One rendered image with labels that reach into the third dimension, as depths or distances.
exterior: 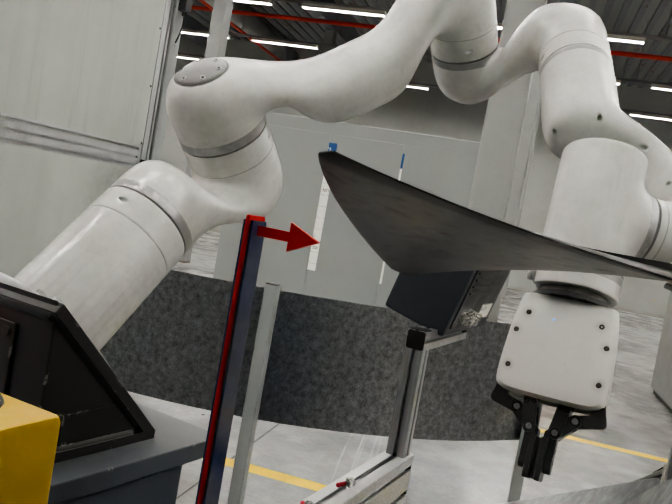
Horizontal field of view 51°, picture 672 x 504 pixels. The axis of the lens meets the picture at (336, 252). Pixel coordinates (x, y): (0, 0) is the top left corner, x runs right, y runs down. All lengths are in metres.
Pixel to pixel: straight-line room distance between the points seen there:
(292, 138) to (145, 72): 4.24
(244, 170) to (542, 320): 0.44
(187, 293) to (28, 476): 1.81
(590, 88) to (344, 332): 1.45
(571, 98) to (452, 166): 5.59
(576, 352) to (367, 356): 1.54
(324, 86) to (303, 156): 5.76
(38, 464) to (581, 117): 0.65
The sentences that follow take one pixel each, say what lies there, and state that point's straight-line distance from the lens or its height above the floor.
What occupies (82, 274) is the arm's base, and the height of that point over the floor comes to 1.10.
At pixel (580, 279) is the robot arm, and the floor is 1.18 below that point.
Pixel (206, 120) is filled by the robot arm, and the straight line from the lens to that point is 0.90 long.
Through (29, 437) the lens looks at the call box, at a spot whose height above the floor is 1.06.
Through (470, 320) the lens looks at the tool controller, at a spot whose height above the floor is 1.08.
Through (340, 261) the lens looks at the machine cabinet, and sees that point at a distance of 6.57.
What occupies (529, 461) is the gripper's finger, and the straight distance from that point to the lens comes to 0.70.
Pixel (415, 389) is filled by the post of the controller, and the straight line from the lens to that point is 1.09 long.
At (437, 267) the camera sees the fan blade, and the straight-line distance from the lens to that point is 0.59.
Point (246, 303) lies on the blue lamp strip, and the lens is 0.60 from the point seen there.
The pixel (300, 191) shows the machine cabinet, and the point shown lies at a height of 1.36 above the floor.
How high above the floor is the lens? 1.20
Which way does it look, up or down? 3 degrees down
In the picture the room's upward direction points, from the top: 10 degrees clockwise
